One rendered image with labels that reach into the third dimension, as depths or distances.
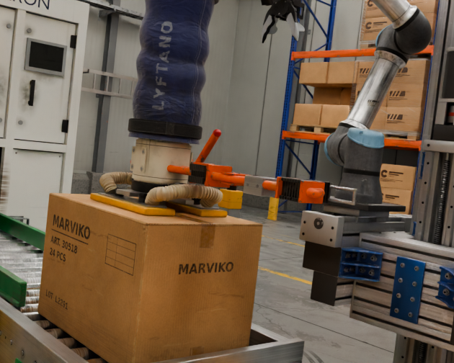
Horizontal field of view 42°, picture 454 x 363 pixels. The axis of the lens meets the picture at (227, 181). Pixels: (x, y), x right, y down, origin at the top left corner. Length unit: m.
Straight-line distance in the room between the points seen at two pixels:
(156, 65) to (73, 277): 0.67
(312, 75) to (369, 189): 8.73
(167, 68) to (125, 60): 10.25
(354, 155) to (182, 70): 0.60
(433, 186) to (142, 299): 0.94
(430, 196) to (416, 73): 7.60
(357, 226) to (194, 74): 0.67
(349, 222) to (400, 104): 7.73
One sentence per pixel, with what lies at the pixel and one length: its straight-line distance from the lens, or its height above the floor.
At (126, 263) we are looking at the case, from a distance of 1.60.
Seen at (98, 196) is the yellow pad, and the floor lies 0.97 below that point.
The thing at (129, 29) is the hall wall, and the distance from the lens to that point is 12.12.
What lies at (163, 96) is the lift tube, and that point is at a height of 1.29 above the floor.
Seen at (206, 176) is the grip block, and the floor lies 1.08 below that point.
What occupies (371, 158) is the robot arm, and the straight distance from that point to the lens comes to 1.92.
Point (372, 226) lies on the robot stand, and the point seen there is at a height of 0.96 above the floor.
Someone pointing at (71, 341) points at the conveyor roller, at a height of 0.54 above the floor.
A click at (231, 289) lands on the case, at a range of 1.73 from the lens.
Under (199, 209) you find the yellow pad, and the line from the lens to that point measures 1.76.
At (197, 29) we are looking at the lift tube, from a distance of 1.81.
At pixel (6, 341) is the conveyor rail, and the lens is 1.95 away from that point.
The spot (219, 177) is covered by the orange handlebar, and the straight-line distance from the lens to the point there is 1.57.
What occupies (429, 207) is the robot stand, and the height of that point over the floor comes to 1.05.
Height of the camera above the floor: 1.15
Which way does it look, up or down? 3 degrees down
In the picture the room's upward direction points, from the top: 6 degrees clockwise
